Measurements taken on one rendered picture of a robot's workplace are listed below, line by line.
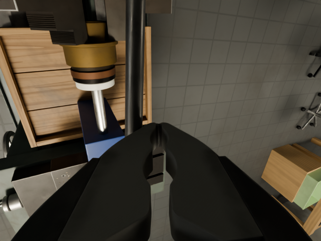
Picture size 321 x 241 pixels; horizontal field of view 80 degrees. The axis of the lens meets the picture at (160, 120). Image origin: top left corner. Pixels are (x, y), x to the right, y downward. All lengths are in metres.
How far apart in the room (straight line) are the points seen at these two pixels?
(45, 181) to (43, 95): 0.23
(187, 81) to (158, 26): 0.54
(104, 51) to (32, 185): 0.44
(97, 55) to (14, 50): 0.28
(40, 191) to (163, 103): 1.31
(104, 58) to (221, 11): 1.60
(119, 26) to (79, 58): 0.08
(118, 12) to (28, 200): 0.54
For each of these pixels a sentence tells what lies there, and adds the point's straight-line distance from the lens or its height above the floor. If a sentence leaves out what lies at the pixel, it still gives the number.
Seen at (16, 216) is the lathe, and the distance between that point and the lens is 0.79.
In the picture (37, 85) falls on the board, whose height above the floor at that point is 0.89.
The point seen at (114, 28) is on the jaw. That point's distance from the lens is 0.35.
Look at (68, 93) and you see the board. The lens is 0.59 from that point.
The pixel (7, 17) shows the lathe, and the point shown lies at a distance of 0.59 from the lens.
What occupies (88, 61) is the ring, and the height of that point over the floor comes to 1.12.
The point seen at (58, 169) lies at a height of 1.02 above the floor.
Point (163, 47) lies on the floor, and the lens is 1.61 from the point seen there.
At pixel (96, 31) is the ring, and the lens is 0.34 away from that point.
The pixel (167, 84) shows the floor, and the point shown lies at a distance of 1.70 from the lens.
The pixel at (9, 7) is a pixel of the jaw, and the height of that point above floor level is 1.19.
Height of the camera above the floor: 1.44
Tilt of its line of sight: 53 degrees down
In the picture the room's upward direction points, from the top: 138 degrees clockwise
